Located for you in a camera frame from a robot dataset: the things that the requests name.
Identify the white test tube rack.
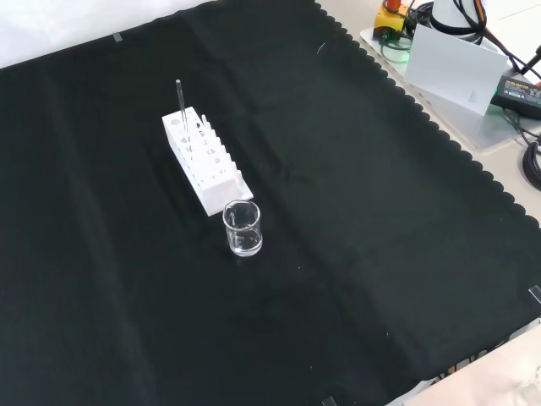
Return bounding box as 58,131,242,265
161,107,254,217

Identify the clear glass rod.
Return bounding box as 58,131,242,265
175,78,189,132

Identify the small clear glass beaker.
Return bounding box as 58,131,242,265
221,199,265,258

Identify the black cloth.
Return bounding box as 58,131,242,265
0,0,541,406

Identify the yellow stop button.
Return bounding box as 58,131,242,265
374,0,407,34

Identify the white folded card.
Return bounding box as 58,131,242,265
404,21,511,117

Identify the black power adapter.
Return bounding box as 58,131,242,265
489,74,541,112

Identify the pale board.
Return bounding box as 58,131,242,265
400,324,541,406

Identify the green cable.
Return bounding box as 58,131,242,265
379,33,414,64

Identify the coiled black cable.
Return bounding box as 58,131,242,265
522,134,541,189

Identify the orange cable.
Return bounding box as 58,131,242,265
473,0,515,56

